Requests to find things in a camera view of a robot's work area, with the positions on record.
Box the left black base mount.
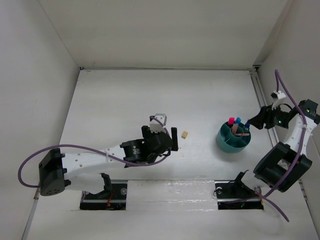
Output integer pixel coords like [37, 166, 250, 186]
[79, 173, 128, 211]

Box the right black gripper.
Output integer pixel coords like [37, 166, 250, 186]
[247, 102, 290, 130]

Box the small clear spray bottle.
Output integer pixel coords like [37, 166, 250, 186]
[243, 122, 250, 132]

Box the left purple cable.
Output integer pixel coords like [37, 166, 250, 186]
[17, 115, 173, 188]

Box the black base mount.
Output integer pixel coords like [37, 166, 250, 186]
[213, 170, 264, 210]
[79, 173, 128, 211]

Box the purple cable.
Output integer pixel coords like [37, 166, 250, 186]
[254, 69, 312, 223]
[17, 115, 173, 188]

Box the orange pen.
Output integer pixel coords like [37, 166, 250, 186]
[231, 123, 238, 135]

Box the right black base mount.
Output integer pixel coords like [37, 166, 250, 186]
[213, 170, 264, 210]

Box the tan eraser block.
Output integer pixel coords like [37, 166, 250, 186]
[181, 131, 188, 139]

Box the red white pen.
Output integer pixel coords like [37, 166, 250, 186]
[235, 132, 251, 137]

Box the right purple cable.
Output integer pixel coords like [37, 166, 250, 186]
[254, 69, 312, 223]

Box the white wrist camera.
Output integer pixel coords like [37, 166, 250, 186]
[149, 113, 167, 134]
[271, 90, 287, 105]

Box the teal round compartment organizer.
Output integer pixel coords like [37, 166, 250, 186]
[216, 122, 251, 154]

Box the blue capped black highlighter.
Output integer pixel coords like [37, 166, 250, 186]
[234, 117, 242, 125]

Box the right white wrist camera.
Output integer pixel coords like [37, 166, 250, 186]
[271, 90, 287, 105]

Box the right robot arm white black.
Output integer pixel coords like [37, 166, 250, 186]
[248, 99, 320, 193]

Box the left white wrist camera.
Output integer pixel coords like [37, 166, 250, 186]
[149, 113, 167, 134]

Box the pink capped black highlighter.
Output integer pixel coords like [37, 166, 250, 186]
[227, 117, 235, 126]

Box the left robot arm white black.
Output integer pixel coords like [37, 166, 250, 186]
[38, 125, 179, 199]

